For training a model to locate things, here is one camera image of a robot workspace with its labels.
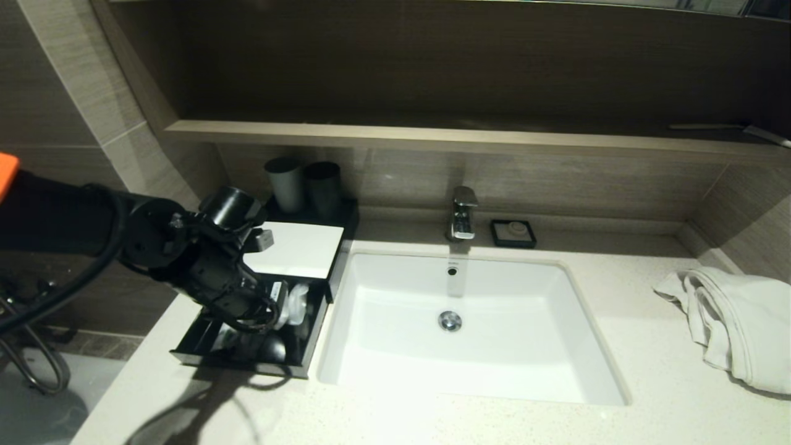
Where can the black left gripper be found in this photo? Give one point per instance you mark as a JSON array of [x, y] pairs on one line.
[[247, 300]]

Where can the white bathtub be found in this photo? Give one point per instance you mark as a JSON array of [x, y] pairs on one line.
[[37, 420]]

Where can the chrome bathtub valve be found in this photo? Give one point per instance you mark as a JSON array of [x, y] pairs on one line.
[[34, 290]]

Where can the black cup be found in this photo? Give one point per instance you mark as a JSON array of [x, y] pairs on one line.
[[323, 188]]

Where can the chrome faucet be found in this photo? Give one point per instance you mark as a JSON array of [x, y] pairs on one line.
[[462, 216]]

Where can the black soap dish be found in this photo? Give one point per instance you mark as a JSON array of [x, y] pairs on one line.
[[496, 243]]

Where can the round white soap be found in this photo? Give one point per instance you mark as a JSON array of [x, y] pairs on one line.
[[515, 232]]

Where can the grey plastic cup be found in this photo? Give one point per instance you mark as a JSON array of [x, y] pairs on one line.
[[284, 185]]

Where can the chrome sink drain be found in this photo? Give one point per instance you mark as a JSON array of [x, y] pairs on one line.
[[450, 321]]

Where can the white towel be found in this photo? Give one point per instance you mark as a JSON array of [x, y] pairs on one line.
[[741, 321]]

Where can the wooden wall shelf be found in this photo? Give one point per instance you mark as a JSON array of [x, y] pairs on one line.
[[432, 139]]

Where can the white sink basin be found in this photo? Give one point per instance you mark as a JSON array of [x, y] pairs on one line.
[[494, 352]]

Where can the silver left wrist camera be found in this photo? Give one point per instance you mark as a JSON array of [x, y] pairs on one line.
[[262, 240]]

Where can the black box with white top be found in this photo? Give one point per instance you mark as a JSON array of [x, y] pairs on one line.
[[303, 250]]

